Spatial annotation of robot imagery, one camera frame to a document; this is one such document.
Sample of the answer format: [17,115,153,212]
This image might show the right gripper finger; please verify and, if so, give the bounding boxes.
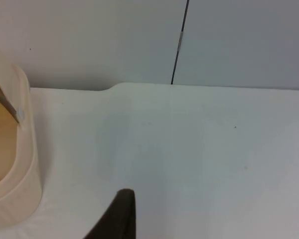
[83,188,137,239]

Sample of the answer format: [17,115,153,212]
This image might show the cream box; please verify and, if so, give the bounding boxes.
[0,44,43,226]

